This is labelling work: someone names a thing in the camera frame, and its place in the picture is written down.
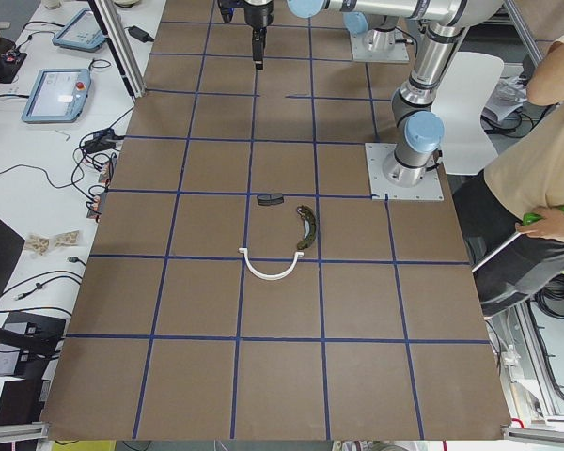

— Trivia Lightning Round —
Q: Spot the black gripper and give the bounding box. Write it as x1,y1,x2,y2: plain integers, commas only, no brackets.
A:
243,0,274,70

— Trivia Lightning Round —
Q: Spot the black power adapter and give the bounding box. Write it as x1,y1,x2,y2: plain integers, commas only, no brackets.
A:
127,25,154,43

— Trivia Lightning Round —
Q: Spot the black brake pad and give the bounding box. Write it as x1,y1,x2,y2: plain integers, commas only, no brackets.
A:
257,193,284,207

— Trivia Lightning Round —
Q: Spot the far blue teach pendant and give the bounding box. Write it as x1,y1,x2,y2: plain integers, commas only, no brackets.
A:
52,8,105,53

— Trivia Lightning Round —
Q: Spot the blue teach pendant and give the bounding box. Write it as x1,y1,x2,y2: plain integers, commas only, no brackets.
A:
22,68,91,124
52,8,105,53

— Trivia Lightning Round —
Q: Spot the olive green brake shoe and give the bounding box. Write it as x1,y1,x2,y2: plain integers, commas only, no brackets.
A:
296,205,318,251

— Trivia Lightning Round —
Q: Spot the near blue teach pendant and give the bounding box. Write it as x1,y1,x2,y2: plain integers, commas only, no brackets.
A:
22,68,91,124

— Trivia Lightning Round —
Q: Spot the white plastic chair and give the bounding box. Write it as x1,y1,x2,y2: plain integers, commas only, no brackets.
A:
431,52,504,176

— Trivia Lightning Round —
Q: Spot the person in beige shirt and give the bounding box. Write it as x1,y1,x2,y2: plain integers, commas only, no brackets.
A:
453,35,564,318

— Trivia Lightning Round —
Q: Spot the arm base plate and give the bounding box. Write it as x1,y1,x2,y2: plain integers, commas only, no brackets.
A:
350,28,410,64
365,143,444,202

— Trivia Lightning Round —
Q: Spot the aluminium frame post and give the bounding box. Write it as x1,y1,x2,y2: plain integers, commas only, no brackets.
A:
88,0,146,99

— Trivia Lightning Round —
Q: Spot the white curved plastic bracket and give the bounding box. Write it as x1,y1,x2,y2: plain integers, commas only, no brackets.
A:
238,247,305,282

